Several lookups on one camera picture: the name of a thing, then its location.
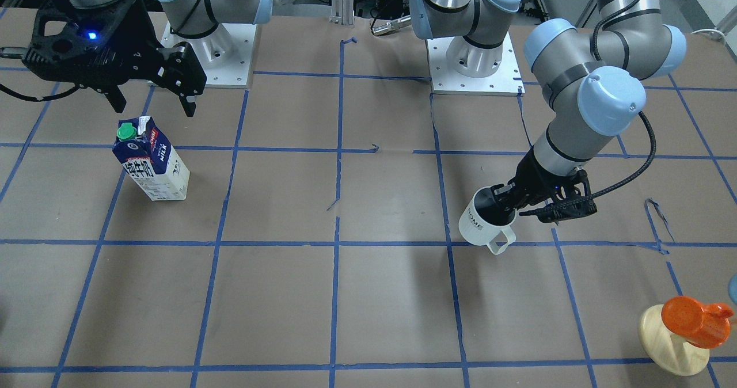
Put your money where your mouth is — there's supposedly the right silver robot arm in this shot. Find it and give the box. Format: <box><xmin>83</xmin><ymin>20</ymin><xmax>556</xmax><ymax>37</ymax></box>
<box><xmin>2</xmin><ymin>0</ymin><xmax>273</xmax><ymax>117</ymax></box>

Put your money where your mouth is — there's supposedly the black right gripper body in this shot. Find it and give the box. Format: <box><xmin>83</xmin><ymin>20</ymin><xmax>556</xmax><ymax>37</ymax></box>
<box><xmin>21</xmin><ymin>0</ymin><xmax>173</xmax><ymax>95</ymax></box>

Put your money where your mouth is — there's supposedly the blue white milk carton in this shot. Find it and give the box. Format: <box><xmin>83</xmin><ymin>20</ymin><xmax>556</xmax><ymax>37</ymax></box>
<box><xmin>112</xmin><ymin>116</ymin><xmax>190</xmax><ymax>201</ymax></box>

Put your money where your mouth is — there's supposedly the blue mug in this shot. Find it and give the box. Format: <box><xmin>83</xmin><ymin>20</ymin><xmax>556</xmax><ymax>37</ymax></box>
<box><xmin>727</xmin><ymin>275</ymin><xmax>737</xmax><ymax>305</ymax></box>

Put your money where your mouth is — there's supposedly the orange mug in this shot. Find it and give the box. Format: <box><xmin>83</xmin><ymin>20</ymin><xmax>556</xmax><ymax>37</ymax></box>
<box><xmin>661</xmin><ymin>296</ymin><xmax>735</xmax><ymax>349</ymax></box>

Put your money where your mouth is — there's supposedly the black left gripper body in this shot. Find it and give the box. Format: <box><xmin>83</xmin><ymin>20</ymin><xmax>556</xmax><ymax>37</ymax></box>
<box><xmin>509</xmin><ymin>149</ymin><xmax>597</xmax><ymax>223</ymax></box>

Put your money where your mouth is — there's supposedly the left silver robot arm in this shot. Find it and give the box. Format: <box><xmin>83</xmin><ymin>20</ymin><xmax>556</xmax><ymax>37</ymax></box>
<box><xmin>409</xmin><ymin>0</ymin><xmax>687</xmax><ymax>226</ymax></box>

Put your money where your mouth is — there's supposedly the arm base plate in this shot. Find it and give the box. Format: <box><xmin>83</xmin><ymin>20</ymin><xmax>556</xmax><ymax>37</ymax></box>
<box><xmin>188</xmin><ymin>23</ymin><xmax>260</xmax><ymax>89</ymax></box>
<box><xmin>426</xmin><ymin>34</ymin><xmax>525</xmax><ymax>96</ymax></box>

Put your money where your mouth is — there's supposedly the wooden mug tree stand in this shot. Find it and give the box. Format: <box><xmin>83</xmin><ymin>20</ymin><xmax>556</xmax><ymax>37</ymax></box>
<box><xmin>638</xmin><ymin>304</ymin><xmax>710</xmax><ymax>376</ymax></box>

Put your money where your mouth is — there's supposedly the white mug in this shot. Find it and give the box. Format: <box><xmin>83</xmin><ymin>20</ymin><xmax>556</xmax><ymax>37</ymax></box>
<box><xmin>458</xmin><ymin>186</ymin><xmax>518</xmax><ymax>255</ymax></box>

